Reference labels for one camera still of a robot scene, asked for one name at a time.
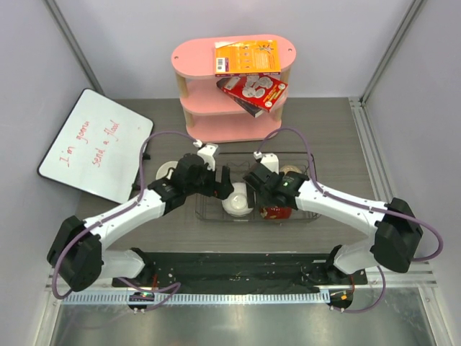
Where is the white ribbed bowl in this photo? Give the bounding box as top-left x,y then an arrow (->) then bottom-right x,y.
222,182 -> 253,218

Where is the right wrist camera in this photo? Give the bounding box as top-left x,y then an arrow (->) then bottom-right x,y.
253,151 -> 279,173

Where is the orange book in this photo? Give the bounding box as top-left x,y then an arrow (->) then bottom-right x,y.
214,40 -> 281,77

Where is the tan bowl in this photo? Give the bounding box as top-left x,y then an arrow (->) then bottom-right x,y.
280,164 -> 303,174

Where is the red patterned bowl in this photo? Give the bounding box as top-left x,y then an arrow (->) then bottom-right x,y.
259,207 -> 292,220

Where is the beige speckled bowl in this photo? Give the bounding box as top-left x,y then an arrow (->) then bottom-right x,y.
156,161 -> 178,179

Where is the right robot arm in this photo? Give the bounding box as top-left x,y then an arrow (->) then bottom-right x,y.
243,162 -> 423,285

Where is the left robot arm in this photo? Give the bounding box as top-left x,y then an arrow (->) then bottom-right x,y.
47,154 -> 234,292

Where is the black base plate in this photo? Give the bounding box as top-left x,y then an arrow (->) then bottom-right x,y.
112,248 -> 368,293

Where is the white dry-erase board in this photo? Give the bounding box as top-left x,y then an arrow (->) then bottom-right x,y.
37,89 -> 154,203

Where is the white slotted cable duct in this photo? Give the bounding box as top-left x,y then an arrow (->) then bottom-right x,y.
63,290 -> 330,306

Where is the black wire dish rack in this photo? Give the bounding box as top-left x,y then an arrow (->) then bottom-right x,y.
195,151 -> 319,223

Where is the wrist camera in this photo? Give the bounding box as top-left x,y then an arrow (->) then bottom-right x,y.
193,140 -> 220,171
253,151 -> 279,173

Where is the pink three-tier shelf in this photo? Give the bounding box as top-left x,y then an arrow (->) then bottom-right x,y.
171,34 -> 297,143

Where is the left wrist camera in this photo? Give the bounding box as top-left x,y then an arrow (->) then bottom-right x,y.
193,140 -> 220,171

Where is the red book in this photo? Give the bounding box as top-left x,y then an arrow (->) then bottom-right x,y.
216,75 -> 288,117

